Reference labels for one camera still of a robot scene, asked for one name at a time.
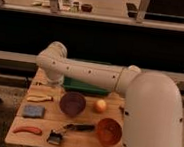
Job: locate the orange red bowl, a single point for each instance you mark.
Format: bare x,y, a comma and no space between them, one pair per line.
109,132

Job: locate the blue sponge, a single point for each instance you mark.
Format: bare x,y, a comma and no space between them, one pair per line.
33,111

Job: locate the green plastic tray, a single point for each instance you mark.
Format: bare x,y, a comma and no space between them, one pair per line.
70,84

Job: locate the yellow red apple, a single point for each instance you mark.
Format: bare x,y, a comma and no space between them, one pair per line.
100,106

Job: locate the pale object on shelf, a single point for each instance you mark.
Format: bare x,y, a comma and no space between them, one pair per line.
40,4

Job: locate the yellow banana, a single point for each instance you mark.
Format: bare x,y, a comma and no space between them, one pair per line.
39,98

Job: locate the dark red bowl on shelf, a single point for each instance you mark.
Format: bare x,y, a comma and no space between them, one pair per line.
86,7

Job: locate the small jar on shelf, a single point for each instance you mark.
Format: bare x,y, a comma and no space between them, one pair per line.
75,7

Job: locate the purple bowl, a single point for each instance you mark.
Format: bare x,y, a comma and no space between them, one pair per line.
72,103

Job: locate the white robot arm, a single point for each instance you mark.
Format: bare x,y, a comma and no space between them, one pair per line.
154,111

